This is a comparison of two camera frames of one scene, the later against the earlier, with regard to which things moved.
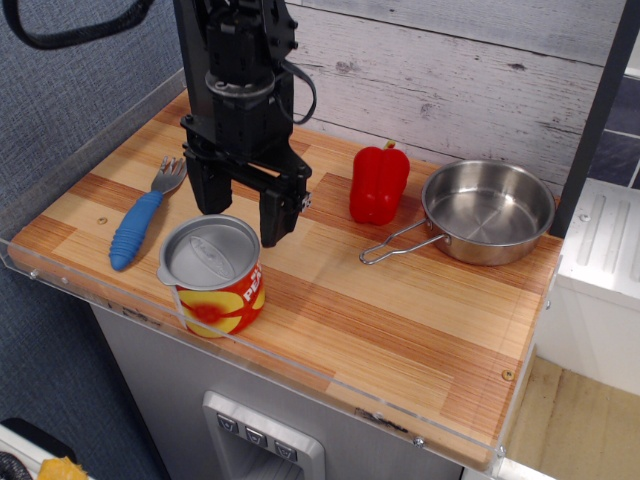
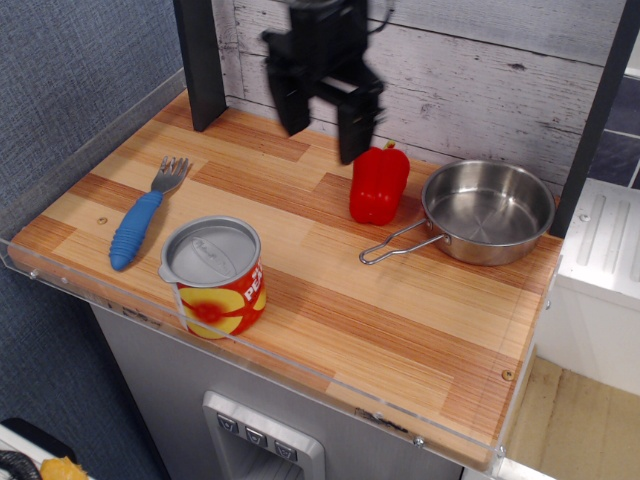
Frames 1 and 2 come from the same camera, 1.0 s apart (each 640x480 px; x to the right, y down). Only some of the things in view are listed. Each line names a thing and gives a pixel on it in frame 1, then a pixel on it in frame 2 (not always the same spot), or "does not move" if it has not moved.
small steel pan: (489, 212) does not move
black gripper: (251, 130) -> (324, 39)
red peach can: (213, 263) does not move
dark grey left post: (195, 56) does not move
